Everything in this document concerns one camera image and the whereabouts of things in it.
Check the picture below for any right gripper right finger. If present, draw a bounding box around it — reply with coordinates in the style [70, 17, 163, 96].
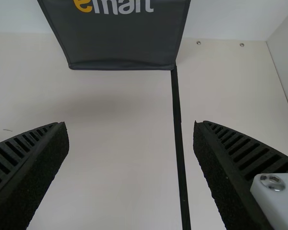
[192, 120, 288, 230]

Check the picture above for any dark grey bag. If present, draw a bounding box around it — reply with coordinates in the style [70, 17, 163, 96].
[36, 0, 192, 71]

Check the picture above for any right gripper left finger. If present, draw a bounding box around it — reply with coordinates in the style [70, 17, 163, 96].
[0, 121, 70, 230]

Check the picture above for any black strip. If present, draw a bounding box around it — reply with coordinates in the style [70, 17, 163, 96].
[170, 64, 192, 230]

